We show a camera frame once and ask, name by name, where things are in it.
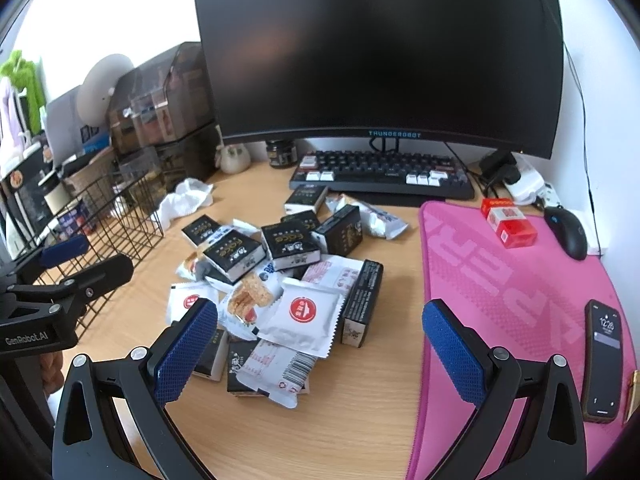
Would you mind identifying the white sachet red logo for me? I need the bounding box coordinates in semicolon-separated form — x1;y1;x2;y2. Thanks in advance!
166;282;219;324
257;278;345;359

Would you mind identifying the black Face tissue pack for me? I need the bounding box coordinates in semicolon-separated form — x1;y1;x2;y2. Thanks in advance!
262;220;321;271
181;214;221;247
283;184;328;214
204;231;266;282

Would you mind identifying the white pink printed packet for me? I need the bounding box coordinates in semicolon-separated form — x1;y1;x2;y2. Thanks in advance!
235;339;318;410

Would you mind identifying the cereal bar snack packet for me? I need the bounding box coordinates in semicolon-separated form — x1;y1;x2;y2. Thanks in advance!
326;194;409;240
218;269;284;341

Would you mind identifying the black smartphone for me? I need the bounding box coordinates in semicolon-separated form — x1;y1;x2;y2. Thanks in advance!
582;299;623;424

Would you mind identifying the gold lipstick tube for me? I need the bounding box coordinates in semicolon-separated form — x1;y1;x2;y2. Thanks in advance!
624;370;640;424

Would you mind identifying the crumpled white tissue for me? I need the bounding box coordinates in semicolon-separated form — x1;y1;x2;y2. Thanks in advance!
157;178;215;231

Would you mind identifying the white round fan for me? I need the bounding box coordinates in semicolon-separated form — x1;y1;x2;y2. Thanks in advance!
76;54;134;127

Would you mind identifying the smoky acrylic organizer box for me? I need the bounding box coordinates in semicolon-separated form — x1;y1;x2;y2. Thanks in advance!
107;41;220;192

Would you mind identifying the green plush toy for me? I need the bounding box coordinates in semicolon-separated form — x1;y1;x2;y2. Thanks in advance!
1;50;46;133

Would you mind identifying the small ceramic vase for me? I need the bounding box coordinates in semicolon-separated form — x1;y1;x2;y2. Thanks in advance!
215;126;252;174

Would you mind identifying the black computer mouse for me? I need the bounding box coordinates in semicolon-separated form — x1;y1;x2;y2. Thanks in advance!
544;206;588;261

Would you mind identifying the red cigarette pack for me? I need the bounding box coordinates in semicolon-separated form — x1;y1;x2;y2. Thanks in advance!
480;197;537;248

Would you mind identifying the dark glass jar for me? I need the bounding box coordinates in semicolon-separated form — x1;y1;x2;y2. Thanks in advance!
266;140;298;169

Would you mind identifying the dark mechanical keyboard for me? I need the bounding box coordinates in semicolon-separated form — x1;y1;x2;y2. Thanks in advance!
288;151;475;200

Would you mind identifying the black curved monitor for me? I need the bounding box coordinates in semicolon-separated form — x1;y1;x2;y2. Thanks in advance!
195;0;564;158

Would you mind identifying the black wire basket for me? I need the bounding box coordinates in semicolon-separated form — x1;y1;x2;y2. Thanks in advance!
8;169;166;340

